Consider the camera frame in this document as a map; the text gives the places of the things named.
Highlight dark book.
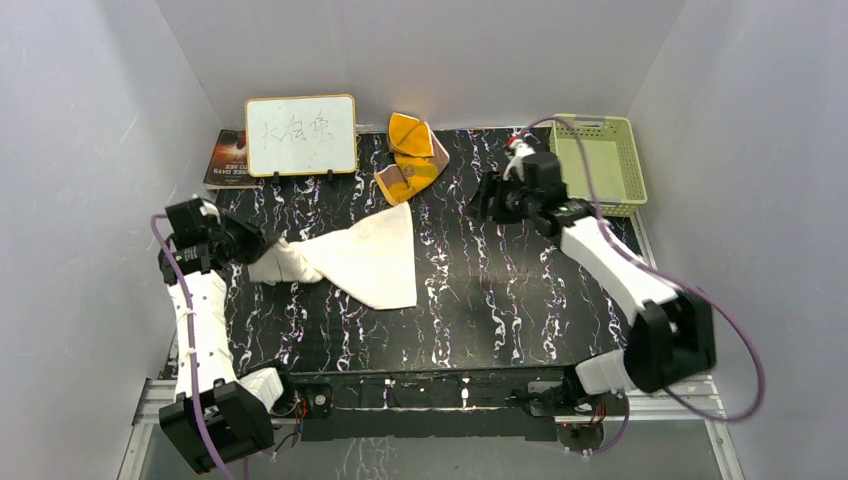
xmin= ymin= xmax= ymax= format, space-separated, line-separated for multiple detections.
xmin=203 ymin=129 xmax=259 ymax=191

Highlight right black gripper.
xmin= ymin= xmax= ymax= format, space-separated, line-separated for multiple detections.
xmin=462 ymin=171 xmax=539 ymax=225

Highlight aluminium rail frame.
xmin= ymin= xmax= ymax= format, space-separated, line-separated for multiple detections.
xmin=117 ymin=367 xmax=730 ymax=479

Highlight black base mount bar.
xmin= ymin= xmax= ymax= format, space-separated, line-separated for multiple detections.
xmin=272 ymin=366 xmax=628 ymax=449

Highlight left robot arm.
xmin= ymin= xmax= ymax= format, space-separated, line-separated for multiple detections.
xmin=151 ymin=198 xmax=299 ymax=474

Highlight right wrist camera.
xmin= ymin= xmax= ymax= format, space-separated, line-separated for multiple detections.
xmin=502 ymin=136 xmax=535 ymax=181

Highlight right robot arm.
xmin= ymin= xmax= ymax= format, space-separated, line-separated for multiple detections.
xmin=465 ymin=142 xmax=716 ymax=414

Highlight green plastic basket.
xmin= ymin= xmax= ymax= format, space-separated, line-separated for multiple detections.
xmin=549 ymin=114 xmax=648 ymax=217

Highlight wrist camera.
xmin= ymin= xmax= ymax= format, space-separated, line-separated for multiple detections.
xmin=191 ymin=197 xmax=220 ymax=224
xmin=502 ymin=136 xmax=535 ymax=181

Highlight white towel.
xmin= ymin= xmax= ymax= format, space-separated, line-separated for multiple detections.
xmin=248 ymin=203 xmax=417 ymax=310

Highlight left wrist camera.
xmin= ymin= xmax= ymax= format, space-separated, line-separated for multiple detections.
xmin=191 ymin=197 xmax=220 ymax=224

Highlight whiteboard with yellow frame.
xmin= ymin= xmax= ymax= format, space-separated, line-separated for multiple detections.
xmin=244 ymin=94 xmax=358 ymax=178

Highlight yellow brown towel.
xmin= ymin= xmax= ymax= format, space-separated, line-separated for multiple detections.
xmin=375 ymin=112 xmax=450 ymax=207

